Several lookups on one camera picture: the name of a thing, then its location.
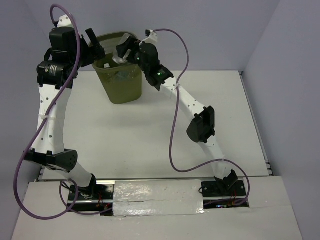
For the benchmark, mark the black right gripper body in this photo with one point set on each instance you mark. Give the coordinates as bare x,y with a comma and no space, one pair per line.
136,58

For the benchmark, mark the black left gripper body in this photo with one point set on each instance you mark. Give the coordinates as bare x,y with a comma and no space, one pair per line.
89,55

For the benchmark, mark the blue label water bottle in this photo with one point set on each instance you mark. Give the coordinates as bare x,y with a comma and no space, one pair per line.
121,76

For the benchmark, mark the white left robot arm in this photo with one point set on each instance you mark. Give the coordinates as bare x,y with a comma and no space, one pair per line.
55,77

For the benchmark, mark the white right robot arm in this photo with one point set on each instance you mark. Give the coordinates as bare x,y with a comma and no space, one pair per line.
202,119

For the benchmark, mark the olive green mesh bin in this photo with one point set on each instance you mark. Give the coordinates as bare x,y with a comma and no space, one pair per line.
117,92

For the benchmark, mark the silver foil covered block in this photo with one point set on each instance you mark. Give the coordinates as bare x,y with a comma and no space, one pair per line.
157,198

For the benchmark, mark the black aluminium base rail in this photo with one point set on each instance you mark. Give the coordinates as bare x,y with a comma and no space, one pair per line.
212,193

